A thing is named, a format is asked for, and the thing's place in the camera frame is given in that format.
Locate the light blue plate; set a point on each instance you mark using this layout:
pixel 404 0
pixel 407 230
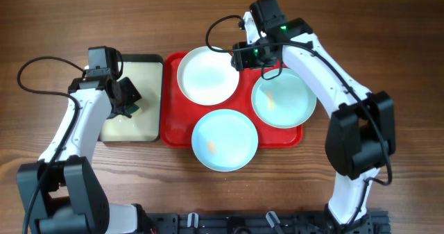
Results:
pixel 224 140

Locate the mint green plate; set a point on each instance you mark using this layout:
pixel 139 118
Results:
pixel 282 99

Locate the green yellow sponge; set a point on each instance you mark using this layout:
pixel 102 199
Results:
pixel 132 110

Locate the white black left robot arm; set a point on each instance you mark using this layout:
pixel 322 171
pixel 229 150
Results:
pixel 60 192

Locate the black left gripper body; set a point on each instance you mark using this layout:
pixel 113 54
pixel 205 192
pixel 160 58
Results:
pixel 130 98

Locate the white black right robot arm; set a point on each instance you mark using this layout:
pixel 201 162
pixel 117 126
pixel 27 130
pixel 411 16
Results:
pixel 361 134

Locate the white plate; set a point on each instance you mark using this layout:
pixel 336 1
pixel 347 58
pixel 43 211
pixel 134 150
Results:
pixel 206 77

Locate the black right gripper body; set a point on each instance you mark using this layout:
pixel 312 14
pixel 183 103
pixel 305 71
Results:
pixel 253 57

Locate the black metal water tray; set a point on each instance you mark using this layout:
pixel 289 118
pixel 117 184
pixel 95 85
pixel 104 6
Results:
pixel 146 73

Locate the red plastic tray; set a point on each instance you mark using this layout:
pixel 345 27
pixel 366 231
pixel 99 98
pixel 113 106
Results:
pixel 179 115

